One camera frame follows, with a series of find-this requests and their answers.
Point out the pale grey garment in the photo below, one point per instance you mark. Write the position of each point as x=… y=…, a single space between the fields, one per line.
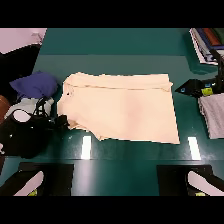
x=25 y=105

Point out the cream shirt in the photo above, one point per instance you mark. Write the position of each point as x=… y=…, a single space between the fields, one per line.
x=126 y=106

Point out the white striped garment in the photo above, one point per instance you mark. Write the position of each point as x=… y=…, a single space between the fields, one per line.
x=201 y=53

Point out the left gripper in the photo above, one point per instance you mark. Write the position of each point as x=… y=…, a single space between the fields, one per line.
x=61 y=121

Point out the red-brown garment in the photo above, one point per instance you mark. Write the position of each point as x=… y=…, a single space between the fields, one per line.
x=212 y=34

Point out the blue garment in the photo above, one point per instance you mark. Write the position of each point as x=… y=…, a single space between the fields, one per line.
x=35 y=85

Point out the navy garment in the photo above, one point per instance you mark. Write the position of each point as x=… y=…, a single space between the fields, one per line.
x=204 y=37

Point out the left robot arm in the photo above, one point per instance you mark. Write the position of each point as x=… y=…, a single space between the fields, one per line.
x=23 y=136

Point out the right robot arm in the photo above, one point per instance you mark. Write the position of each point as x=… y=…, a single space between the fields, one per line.
x=195 y=88

